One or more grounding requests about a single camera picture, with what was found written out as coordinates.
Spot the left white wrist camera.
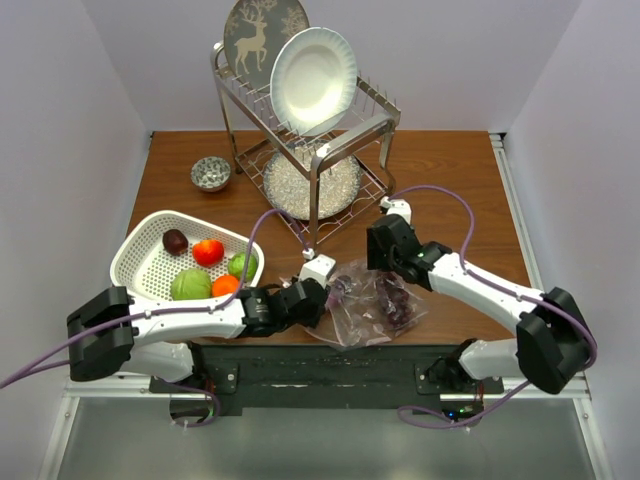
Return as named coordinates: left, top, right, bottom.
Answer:
left=298, top=254, right=336, bottom=288

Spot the green fake cabbage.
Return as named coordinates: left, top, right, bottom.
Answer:
left=170, top=268, right=212, bottom=301

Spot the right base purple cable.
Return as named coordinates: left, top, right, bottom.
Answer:
left=397, top=382, right=534, bottom=432

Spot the clear zip top bag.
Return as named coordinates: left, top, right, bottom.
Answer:
left=304, top=259, right=428, bottom=351

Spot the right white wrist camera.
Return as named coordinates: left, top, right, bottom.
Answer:
left=379, top=196, right=412, bottom=224

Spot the small green fake vegetable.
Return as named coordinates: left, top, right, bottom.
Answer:
left=227, top=252, right=259, bottom=282

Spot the red fake grape bunch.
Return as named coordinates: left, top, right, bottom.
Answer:
left=374, top=273, right=413, bottom=329

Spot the small patterned bowl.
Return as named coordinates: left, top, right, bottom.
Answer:
left=190, top=156, right=232, bottom=193

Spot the white fluted plate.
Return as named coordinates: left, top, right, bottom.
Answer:
left=270, top=27, right=358, bottom=137

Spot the steel dish rack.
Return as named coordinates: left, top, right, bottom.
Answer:
left=210, top=42, right=401, bottom=250

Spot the purple fake eggplant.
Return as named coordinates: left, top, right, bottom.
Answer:
left=327, top=275, right=354, bottom=304

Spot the white perforated plastic basket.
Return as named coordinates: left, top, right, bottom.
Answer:
left=110, top=210, right=249, bottom=301

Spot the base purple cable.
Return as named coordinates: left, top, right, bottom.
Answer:
left=397, top=382, right=534, bottom=432
left=159, top=377, right=224, bottom=429

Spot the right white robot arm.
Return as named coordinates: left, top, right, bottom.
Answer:
left=366, top=214, right=595, bottom=394

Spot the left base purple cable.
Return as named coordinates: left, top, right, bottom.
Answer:
left=159, top=377, right=224, bottom=429

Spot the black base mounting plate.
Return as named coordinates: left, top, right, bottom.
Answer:
left=150, top=344, right=503, bottom=416

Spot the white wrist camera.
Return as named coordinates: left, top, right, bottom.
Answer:
left=379, top=196, right=412, bottom=224
left=298, top=254, right=336, bottom=288

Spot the orange fake tomato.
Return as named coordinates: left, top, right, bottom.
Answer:
left=191, top=239, right=225, bottom=267

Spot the grey deer plate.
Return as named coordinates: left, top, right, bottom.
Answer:
left=223, top=0, right=309, bottom=92

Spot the dark red fake fruit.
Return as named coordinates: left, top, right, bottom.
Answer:
left=162, top=229, right=189, bottom=256

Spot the fake orange fruit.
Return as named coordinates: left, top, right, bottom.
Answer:
left=211, top=274, right=240, bottom=297

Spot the speckled plate lower shelf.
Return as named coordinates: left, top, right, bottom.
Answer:
left=263, top=153, right=362, bottom=221

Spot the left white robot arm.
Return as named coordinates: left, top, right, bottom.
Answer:
left=67, top=278, right=329, bottom=392

